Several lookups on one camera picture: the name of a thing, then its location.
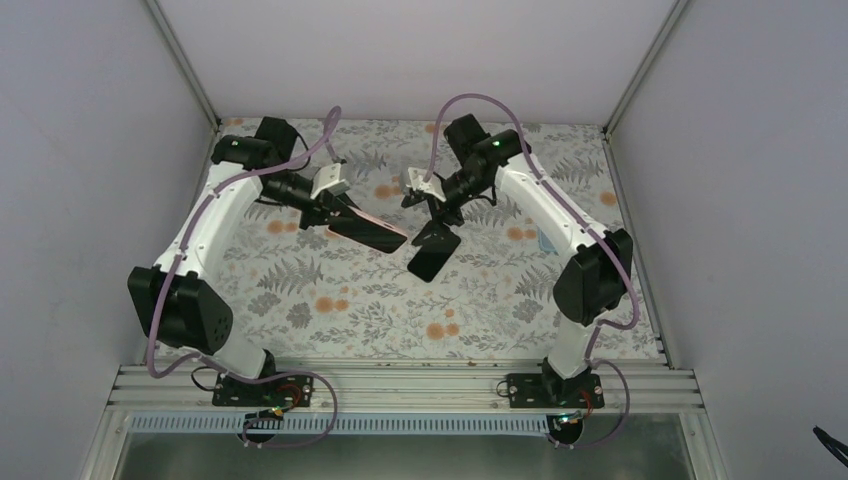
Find phone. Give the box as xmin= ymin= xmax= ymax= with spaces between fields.
xmin=407 ymin=235 xmax=461 ymax=283
xmin=328 ymin=208 xmax=408 ymax=254

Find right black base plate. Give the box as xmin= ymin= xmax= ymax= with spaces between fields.
xmin=506 ymin=371 xmax=605 ymax=409

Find aluminium corner post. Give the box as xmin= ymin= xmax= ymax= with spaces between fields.
xmin=141 ymin=0 xmax=221 ymax=131
xmin=602 ymin=0 xmax=690 ymax=139

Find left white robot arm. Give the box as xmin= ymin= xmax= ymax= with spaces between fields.
xmin=127 ymin=106 xmax=341 ymax=405

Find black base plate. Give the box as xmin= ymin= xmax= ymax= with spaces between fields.
xmin=506 ymin=371 xmax=605 ymax=409
xmin=211 ymin=375 xmax=314 ymax=409

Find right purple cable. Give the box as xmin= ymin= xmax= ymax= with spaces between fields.
xmin=423 ymin=93 xmax=641 ymax=450

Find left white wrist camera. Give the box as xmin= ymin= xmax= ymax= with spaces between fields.
xmin=310 ymin=163 xmax=351 ymax=200

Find left aluminium corner post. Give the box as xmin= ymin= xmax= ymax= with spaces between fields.
xmin=141 ymin=0 xmax=221 ymax=131

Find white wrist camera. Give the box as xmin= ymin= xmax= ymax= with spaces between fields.
xmin=400 ymin=167 xmax=446 ymax=202
xmin=310 ymin=163 xmax=351 ymax=200

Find right aluminium corner post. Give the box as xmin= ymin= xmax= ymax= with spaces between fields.
xmin=602 ymin=0 xmax=690 ymax=139

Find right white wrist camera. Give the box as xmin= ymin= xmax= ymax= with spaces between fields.
xmin=400 ymin=167 xmax=446 ymax=202

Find aluminium rail frame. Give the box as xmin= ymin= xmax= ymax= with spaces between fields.
xmin=107 ymin=359 xmax=704 ymax=438

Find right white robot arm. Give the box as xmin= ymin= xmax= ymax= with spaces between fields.
xmin=401 ymin=114 xmax=634 ymax=408

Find light blue phone case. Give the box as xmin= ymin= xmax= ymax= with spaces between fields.
xmin=537 ymin=229 xmax=557 ymax=254

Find floral patterned table mat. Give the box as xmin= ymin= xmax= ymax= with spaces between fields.
xmin=207 ymin=120 xmax=662 ymax=360

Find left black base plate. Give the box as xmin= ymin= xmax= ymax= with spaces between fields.
xmin=211 ymin=375 xmax=314 ymax=409

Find black object at edge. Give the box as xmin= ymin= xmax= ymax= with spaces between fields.
xmin=812 ymin=426 xmax=848 ymax=467

